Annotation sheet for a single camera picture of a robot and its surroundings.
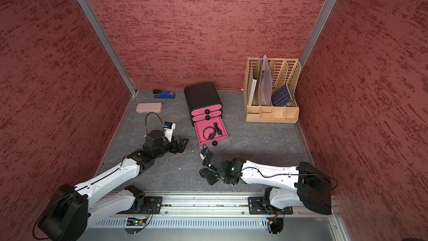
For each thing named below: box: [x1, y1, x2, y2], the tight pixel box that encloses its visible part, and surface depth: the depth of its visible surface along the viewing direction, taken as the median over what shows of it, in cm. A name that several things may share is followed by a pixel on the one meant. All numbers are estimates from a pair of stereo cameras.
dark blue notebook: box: [270, 83, 293, 107], surface depth 105 cm
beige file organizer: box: [242, 57, 303, 124], surface depth 105 cm
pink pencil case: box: [135, 102, 163, 114], surface depth 112 cm
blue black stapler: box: [152, 89, 176, 99], surface depth 118 cm
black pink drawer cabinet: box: [183, 82, 230, 147], surface depth 99 cm
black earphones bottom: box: [199, 167, 207, 178], surface depth 82 cm
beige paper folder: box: [247, 60, 261, 106], surface depth 94 cm
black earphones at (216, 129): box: [212, 122, 223, 137], surface depth 99 cm
